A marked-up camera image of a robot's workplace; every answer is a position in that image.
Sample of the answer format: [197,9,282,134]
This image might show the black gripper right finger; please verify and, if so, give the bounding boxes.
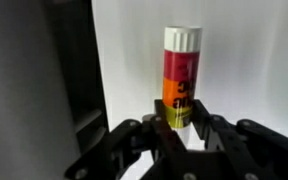
[189,98,288,180]

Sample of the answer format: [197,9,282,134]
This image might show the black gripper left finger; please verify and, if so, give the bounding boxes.
[63,98,189,180]

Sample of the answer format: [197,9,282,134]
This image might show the red orange yellow glue stick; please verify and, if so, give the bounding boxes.
[161,25,206,150]

